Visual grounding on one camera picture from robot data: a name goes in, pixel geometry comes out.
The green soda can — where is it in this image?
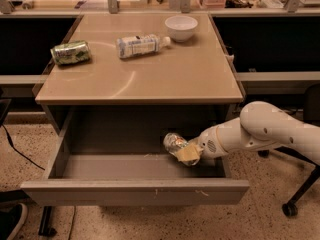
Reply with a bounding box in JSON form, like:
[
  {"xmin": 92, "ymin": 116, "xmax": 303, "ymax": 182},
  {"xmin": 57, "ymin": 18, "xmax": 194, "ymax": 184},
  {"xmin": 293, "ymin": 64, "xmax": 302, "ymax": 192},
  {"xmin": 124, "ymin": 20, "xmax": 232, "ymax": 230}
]
[{"xmin": 50, "ymin": 40, "xmax": 91, "ymax": 65}]

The black office chair base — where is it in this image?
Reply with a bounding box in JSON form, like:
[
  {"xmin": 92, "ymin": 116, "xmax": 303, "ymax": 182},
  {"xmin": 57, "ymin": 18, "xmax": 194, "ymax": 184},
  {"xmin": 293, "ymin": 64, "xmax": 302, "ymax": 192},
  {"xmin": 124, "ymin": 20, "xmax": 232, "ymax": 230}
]
[{"xmin": 257, "ymin": 83, "xmax": 320, "ymax": 217}]

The black floor cable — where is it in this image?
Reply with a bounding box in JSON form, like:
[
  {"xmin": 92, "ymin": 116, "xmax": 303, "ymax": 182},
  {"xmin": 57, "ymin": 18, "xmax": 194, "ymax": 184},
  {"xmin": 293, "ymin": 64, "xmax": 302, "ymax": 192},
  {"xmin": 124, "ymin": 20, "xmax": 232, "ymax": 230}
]
[{"xmin": 1, "ymin": 123, "xmax": 46, "ymax": 172}]

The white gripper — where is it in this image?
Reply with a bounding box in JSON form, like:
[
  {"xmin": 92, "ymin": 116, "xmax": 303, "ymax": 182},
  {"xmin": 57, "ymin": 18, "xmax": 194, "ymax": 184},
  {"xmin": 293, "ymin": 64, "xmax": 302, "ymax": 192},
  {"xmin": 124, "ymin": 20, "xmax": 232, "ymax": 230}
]
[{"xmin": 175, "ymin": 126, "xmax": 227, "ymax": 166}]

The white plastic bottle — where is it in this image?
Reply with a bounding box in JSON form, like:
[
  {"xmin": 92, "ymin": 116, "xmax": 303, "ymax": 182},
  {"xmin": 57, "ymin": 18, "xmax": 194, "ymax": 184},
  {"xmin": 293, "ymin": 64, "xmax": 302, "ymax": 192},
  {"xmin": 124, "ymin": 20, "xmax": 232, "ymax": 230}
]
[{"xmin": 116, "ymin": 34, "xmax": 171, "ymax": 59}]

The black stand foot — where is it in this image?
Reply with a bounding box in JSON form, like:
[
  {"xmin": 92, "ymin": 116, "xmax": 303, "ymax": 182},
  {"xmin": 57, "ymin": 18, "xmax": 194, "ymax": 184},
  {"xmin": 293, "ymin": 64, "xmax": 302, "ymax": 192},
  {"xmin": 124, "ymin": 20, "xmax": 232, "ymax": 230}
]
[{"xmin": 38, "ymin": 206, "xmax": 57, "ymax": 237}]

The black shoe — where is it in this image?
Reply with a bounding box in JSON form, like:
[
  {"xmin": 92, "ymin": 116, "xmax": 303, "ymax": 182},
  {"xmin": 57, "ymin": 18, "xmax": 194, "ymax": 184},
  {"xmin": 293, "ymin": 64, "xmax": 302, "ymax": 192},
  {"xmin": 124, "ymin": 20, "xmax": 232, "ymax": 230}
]
[{"xmin": 0, "ymin": 203, "xmax": 28, "ymax": 240}]

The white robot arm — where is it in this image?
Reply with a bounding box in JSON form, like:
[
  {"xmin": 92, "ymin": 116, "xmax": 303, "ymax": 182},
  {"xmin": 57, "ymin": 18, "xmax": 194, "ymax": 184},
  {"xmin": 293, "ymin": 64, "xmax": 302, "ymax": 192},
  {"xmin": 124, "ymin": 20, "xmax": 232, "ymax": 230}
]
[{"xmin": 174, "ymin": 101, "xmax": 320, "ymax": 165}]

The white bowl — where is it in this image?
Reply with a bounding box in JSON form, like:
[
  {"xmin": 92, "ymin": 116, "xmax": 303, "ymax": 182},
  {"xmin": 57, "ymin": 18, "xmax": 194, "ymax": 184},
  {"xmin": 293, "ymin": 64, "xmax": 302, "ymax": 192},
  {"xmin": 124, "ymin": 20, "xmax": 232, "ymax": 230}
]
[{"xmin": 165, "ymin": 15, "xmax": 198, "ymax": 42}]

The open grey top drawer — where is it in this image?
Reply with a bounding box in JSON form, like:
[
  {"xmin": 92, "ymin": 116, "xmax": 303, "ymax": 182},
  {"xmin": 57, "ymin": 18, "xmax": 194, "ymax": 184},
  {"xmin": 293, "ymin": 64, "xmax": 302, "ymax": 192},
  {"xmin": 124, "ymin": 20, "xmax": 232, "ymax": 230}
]
[{"xmin": 21, "ymin": 105, "xmax": 249, "ymax": 206}]

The silver 7up can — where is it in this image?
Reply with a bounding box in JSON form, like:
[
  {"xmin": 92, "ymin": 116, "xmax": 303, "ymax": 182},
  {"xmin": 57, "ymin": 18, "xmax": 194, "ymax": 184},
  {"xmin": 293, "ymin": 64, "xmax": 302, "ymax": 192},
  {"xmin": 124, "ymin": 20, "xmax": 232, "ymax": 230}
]
[{"xmin": 163, "ymin": 133, "xmax": 190, "ymax": 160}]

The beige top cabinet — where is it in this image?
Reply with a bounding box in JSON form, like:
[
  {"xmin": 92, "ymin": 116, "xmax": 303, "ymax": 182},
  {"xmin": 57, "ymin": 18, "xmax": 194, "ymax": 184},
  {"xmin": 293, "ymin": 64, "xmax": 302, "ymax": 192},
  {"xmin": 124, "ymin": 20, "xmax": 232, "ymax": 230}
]
[{"xmin": 32, "ymin": 12, "xmax": 246, "ymax": 135}]

